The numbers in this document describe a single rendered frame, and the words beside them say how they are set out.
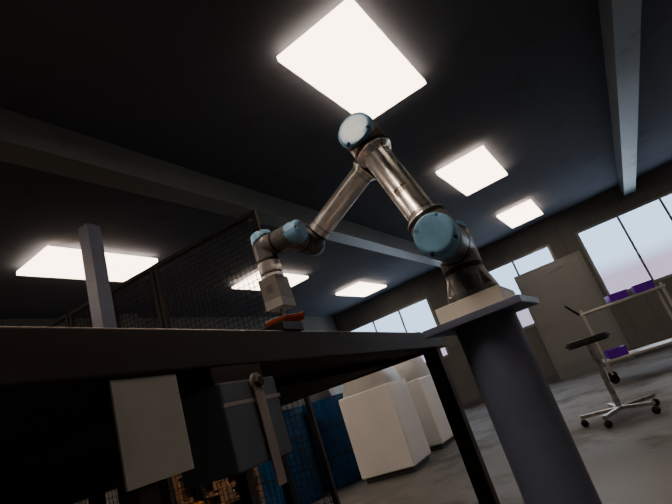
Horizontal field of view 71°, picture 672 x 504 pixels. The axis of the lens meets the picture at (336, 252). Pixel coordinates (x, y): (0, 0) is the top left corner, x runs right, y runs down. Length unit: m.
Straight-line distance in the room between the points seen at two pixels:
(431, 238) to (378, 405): 3.91
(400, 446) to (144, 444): 4.49
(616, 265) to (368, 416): 6.52
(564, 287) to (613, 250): 1.11
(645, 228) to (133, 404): 10.05
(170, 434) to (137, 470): 0.06
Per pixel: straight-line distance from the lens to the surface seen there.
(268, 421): 0.74
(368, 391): 5.06
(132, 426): 0.61
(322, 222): 1.58
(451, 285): 1.36
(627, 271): 10.26
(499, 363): 1.29
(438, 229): 1.23
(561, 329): 10.27
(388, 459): 5.10
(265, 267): 1.52
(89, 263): 3.45
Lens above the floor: 0.74
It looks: 18 degrees up
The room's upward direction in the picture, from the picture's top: 19 degrees counter-clockwise
